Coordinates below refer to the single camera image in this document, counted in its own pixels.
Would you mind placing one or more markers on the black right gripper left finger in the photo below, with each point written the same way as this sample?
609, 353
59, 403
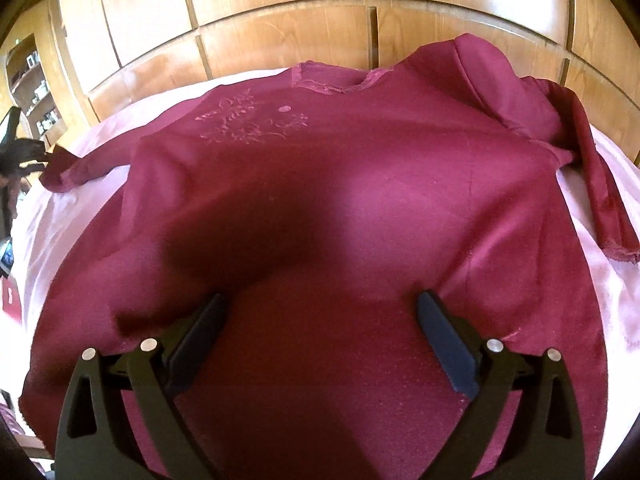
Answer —
95, 438

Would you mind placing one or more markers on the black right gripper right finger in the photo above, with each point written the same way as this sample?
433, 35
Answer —
522, 420

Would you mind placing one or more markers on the maroon long-sleeve shirt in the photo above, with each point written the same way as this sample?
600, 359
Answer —
321, 202

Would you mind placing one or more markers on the wooden shelf unit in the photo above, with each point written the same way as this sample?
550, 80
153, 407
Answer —
38, 77

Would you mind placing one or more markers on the red box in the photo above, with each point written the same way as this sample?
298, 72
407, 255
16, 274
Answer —
10, 299

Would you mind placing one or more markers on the wooden wardrobe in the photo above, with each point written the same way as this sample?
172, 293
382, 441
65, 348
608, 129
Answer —
125, 50

